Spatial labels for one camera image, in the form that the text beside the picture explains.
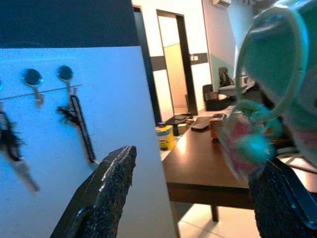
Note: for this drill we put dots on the yellow tin can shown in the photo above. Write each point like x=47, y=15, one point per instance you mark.
x=165, y=136

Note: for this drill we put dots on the black woven basket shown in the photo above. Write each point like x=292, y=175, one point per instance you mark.
x=215, y=100

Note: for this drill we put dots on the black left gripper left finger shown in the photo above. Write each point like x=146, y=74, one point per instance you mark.
x=109, y=188

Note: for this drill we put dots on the key with black fuzzy tassel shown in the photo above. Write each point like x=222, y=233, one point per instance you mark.
x=12, y=143

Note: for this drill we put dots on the black flat floor scale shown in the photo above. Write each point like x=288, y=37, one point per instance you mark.
x=178, y=118

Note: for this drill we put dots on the dark brown wooden table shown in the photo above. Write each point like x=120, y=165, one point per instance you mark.
x=198, y=163

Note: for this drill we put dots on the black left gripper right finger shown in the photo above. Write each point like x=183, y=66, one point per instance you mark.
x=275, y=198

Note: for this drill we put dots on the white hook board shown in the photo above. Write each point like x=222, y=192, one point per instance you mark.
x=116, y=104

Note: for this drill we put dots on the white air conditioner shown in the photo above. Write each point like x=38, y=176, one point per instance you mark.
x=221, y=2

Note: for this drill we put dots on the round black metal wall hook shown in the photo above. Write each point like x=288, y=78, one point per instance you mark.
x=66, y=73
x=32, y=77

